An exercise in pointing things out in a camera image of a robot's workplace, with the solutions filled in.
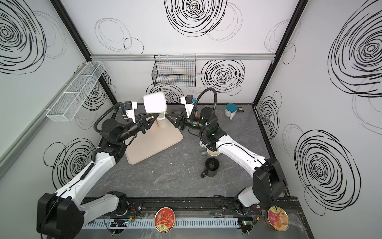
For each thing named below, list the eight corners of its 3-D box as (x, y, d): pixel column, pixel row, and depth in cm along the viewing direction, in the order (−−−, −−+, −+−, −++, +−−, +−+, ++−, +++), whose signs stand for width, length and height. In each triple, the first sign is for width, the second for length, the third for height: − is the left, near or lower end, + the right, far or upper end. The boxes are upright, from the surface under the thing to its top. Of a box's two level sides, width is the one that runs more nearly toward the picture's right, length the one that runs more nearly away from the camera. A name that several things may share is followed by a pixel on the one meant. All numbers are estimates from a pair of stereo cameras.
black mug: (200, 178, 85) (201, 172, 78) (200, 164, 90) (200, 157, 83) (217, 178, 85) (220, 172, 78) (216, 164, 90) (218, 157, 83)
